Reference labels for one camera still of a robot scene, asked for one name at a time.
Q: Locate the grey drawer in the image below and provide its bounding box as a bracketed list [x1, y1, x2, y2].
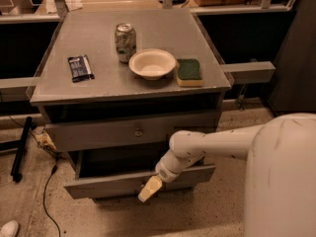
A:
[63, 148, 217, 200]
[46, 111, 220, 152]

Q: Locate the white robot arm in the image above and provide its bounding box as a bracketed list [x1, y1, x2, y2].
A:
[138, 113, 316, 237]

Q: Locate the grey top drawer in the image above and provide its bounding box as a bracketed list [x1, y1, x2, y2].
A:
[46, 111, 220, 152]

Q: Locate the grey drawer cabinet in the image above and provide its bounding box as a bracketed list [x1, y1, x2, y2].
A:
[25, 7, 235, 202]

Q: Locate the green yellow sponge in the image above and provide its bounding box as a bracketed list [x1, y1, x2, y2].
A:
[176, 58, 202, 87]

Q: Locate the white paper bowl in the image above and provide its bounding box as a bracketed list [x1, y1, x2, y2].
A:
[128, 48, 177, 80]

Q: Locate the white power strip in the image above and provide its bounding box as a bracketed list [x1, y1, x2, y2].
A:
[36, 132, 56, 151]

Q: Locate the dark blue snack packet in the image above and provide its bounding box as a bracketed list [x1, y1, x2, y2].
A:
[67, 54, 95, 83]

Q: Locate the black bar on floor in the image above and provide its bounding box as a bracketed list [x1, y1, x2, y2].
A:
[11, 117, 32, 183]

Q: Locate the green silver soda can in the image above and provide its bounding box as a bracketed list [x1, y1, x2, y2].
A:
[115, 23, 136, 63]

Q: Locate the white shoe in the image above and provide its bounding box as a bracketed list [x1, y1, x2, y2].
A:
[0, 220, 19, 237]

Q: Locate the white cloth on counter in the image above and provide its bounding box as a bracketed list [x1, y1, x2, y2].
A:
[65, 0, 83, 11]

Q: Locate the black floor cable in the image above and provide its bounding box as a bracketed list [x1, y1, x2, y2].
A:
[0, 92, 63, 237]

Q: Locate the grey right rail beam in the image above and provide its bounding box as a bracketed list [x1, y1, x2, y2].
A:
[221, 61, 276, 85]

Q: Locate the grey rail beam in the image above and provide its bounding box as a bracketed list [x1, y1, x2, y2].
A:
[221, 61, 276, 85]
[0, 77, 40, 103]

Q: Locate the grey left rail beam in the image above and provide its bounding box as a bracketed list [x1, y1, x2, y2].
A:
[0, 77, 40, 103]

